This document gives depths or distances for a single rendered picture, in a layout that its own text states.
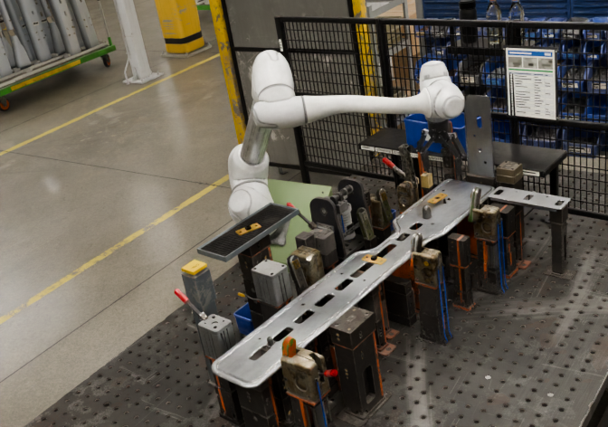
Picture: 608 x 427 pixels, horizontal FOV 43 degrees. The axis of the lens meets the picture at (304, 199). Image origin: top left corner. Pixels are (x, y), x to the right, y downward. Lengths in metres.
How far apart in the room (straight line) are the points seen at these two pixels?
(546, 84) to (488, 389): 1.29
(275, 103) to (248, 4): 2.81
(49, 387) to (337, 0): 2.82
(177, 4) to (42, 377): 6.75
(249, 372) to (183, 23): 8.39
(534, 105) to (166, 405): 1.84
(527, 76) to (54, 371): 2.81
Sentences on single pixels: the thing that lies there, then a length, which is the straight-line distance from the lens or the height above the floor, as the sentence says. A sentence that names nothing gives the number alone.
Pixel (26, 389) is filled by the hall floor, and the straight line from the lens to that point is 4.34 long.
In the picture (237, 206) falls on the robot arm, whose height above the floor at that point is 1.03.
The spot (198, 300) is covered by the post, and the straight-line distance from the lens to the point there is 2.50.
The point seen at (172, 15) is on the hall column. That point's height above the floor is 0.54.
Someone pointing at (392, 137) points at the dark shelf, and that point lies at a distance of 3.57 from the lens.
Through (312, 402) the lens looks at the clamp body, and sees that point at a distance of 2.17.
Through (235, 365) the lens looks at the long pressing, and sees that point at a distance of 2.26.
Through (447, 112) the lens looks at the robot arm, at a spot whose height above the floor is 1.45.
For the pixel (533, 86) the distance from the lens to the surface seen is 3.25.
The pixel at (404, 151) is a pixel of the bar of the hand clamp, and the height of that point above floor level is 1.20.
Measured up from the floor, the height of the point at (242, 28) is 1.20.
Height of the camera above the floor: 2.32
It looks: 25 degrees down
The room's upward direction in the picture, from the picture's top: 10 degrees counter-clockwise
